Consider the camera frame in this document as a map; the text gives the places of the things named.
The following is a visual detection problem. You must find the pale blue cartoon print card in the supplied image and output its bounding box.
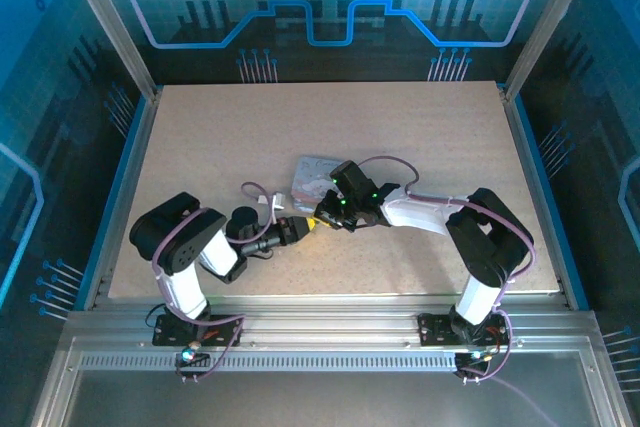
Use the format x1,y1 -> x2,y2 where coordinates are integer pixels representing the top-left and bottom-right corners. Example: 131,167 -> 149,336
290,155 -> 351,214

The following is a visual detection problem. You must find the small LED controller board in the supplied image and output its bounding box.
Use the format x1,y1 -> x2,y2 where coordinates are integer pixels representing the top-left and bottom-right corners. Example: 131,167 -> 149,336
456,348 -> 495,369
174,344 -> 212,369

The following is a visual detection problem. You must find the grey metal front panel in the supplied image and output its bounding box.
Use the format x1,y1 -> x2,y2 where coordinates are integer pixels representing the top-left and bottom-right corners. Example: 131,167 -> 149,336
59,370 -> 609,427

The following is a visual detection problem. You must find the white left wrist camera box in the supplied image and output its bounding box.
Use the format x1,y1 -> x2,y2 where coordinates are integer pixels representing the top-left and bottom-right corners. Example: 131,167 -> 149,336
259,190 -> 292,214

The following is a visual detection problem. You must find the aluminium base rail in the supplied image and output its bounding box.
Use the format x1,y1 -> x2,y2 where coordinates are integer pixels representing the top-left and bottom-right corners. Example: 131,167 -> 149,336
64,294 -> 599,351

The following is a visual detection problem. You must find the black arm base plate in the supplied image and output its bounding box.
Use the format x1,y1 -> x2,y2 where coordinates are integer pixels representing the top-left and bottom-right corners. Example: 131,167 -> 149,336
151,313 -> 245,348
416,311 -> 512,349

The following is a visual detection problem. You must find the slotted grey cable duct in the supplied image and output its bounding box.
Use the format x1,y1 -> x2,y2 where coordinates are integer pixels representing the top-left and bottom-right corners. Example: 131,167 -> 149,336
78,352 -> 460,373

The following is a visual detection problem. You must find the blue edged side rail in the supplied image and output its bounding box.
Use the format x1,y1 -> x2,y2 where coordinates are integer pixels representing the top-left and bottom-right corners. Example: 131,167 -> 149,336
502,89 -> 592,312
73,90 -> 162,312

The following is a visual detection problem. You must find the aluminium frame post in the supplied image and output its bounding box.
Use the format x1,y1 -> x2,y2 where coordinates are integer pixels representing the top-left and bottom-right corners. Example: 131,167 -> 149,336
502,0 -> 609,101
53,0 -> 164,101

